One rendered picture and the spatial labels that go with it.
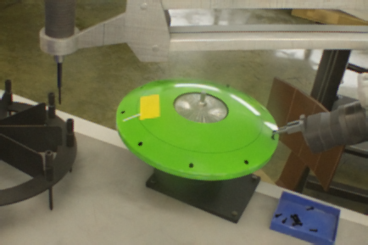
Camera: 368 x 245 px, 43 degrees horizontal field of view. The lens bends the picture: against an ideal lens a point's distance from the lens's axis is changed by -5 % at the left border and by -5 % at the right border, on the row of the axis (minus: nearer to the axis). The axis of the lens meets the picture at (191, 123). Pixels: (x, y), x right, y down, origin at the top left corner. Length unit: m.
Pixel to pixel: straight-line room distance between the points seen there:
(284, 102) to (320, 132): 0.65
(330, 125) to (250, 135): 0.15
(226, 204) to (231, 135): 0.16
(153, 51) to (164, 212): 0.44
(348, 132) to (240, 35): 0.34
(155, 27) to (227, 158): 0.34
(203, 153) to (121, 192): 0.22
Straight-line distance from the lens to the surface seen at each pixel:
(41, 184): 0.88
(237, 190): 1.01
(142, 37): 0.58
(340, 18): 1.95
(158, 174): 0.98
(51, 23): 0.60
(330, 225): 1.02
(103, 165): 1.04
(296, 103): 1.49
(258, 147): 0.89
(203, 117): 0.90
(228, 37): 0.59
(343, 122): 0.87
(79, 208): 0.95
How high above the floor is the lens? 1.59
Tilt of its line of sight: 35 degrees down
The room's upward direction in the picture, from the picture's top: 9 degrees clockwise
